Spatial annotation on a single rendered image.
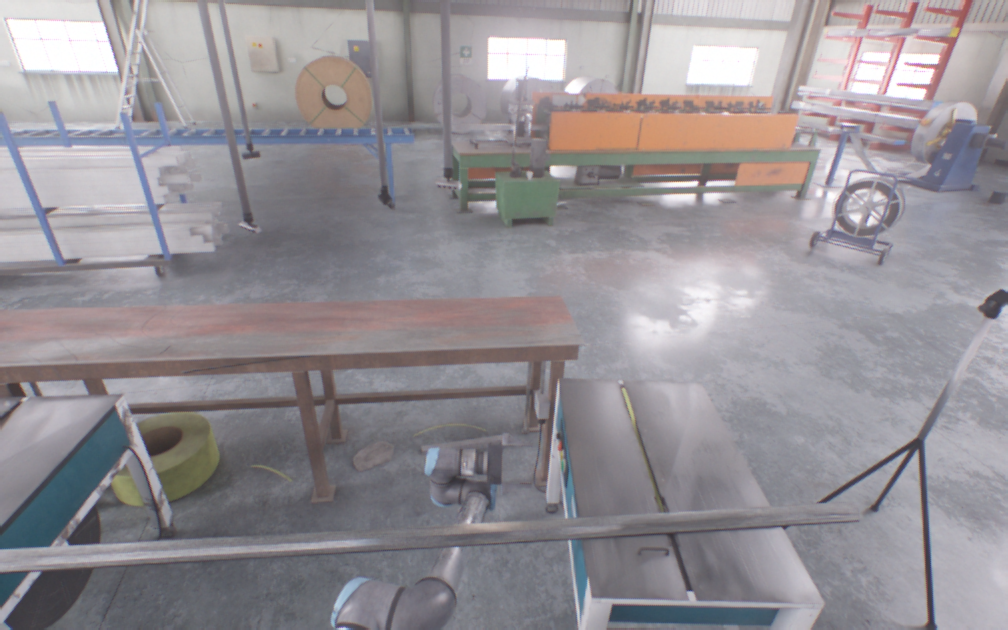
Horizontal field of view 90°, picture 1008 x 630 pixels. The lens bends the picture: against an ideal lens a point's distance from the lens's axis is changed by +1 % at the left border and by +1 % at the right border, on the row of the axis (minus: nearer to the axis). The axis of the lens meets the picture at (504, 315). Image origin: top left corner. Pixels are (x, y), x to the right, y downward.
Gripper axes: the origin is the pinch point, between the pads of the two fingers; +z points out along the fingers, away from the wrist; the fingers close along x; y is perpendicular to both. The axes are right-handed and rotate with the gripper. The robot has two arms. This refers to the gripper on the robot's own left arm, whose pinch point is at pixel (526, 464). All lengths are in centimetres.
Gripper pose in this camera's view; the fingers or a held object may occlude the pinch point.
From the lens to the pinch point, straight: 178.0
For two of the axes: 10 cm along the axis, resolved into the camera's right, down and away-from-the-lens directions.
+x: 0.3, -9.8, 1.9
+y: 0.2, -1.9, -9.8
